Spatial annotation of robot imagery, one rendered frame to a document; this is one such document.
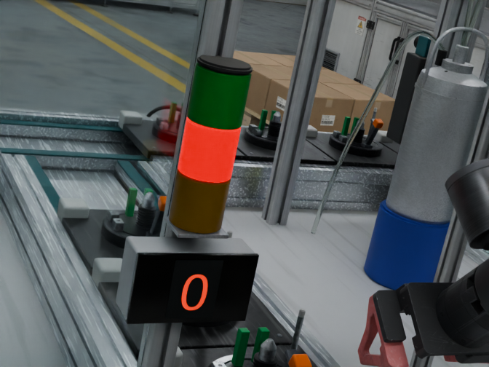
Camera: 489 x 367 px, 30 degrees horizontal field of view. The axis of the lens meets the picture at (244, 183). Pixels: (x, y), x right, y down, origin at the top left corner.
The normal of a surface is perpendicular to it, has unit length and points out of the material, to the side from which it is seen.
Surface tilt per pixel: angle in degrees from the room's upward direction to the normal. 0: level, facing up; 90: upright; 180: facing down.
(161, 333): 90
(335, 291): 0
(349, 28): 90
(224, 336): 0
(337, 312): 0
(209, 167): 90
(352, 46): 90
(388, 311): 40
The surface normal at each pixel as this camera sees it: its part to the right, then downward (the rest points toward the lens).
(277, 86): -0.84, 0.00
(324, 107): 0.51, 0.36
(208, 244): 0.19, -0.93
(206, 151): -0.08, 0.30
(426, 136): -0.58, 0.15
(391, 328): 0.39, -0.49
